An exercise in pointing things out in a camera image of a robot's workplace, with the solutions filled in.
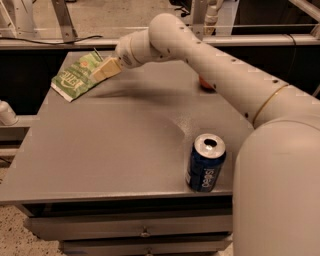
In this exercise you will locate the grey upper drawer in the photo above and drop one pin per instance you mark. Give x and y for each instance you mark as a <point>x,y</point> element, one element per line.
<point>98,227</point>

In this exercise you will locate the grey drawer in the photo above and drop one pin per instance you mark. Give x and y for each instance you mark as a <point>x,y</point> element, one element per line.
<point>146,246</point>
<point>98,227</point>

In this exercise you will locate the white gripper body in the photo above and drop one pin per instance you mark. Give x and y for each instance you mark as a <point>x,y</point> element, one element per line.
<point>123,50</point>

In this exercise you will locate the blue pepsi can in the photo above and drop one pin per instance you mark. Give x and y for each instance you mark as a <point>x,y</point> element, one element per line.
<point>207,157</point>

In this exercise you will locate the white cylinder at left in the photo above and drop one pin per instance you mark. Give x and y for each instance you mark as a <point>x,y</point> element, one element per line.
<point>7,115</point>

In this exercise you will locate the red apple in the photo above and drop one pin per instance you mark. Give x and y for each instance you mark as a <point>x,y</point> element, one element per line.
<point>204,84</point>

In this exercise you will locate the metal frame rail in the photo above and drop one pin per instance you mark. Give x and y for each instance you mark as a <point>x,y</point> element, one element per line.
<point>218,41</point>

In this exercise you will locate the green jalapeno chip bag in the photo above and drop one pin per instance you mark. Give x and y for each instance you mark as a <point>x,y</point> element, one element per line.
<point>77,79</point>

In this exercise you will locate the grey lower drawer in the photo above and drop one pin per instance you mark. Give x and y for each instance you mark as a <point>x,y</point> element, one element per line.
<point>146,246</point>

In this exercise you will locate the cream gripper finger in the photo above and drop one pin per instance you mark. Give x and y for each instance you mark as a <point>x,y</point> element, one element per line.
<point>110,67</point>
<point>98,76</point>

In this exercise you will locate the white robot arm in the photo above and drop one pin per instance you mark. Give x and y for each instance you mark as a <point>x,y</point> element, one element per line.
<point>276,187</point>

